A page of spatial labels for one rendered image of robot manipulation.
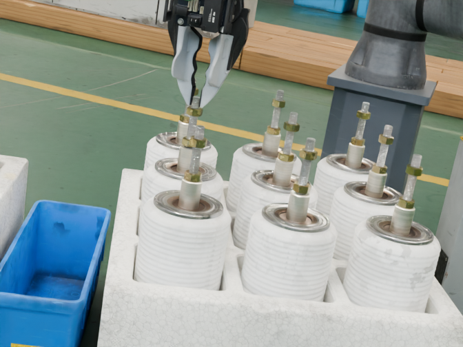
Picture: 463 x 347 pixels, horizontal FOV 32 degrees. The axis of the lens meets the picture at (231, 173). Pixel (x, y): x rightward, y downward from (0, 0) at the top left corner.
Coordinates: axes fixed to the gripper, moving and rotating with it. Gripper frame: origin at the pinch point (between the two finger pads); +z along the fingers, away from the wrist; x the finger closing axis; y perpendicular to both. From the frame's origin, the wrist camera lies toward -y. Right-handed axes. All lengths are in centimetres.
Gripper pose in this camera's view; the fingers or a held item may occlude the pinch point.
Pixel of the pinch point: (198, 93)
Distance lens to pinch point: 96.7
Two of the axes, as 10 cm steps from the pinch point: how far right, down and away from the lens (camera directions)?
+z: -1.6, 9.4, 3.1
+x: 9.7, 2.1, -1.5
